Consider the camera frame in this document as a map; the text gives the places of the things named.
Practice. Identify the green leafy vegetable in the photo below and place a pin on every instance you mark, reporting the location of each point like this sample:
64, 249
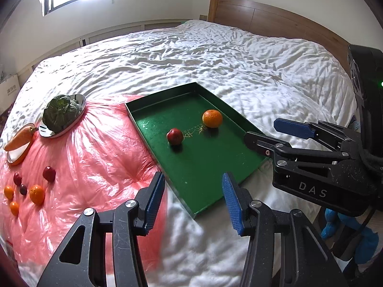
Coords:
60, 112

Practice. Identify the black rimmed oval plate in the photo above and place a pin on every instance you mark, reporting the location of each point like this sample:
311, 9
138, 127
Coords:
45, 132

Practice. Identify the white cardboard box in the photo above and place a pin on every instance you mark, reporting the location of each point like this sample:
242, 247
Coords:
9, 90

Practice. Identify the black camera box right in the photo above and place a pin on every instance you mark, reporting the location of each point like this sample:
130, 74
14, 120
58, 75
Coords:
366, 74

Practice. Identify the large orange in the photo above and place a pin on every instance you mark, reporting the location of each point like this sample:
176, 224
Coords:
212, 119
37, 195

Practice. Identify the red apple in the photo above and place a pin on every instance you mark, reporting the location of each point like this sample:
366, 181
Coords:
174, 137
49, 174

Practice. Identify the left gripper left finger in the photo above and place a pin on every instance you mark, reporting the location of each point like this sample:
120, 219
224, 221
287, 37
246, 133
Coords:
80, 259

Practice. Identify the pink plastic sheet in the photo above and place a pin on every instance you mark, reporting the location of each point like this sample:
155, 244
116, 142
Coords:
100, 163

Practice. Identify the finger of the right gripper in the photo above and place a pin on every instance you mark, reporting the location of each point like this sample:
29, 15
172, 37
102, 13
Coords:
269, 147
327, 134

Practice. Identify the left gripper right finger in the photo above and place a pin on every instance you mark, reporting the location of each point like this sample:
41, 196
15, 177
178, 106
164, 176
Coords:
305, 259

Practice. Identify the dark purple plum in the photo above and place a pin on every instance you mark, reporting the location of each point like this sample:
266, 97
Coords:
23, 190

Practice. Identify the carrot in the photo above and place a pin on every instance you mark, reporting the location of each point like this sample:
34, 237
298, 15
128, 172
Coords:
24, 136

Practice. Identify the blue gloved right hand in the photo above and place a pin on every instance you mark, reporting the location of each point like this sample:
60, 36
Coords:
358, 238

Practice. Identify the small orange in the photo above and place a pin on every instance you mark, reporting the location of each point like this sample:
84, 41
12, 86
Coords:
14, 208
9, 192

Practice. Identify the green tray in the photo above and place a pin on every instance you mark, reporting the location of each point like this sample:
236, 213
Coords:
194, 168

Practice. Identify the wooden headboard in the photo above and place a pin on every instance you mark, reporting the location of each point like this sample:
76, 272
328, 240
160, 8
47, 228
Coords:
271, 21

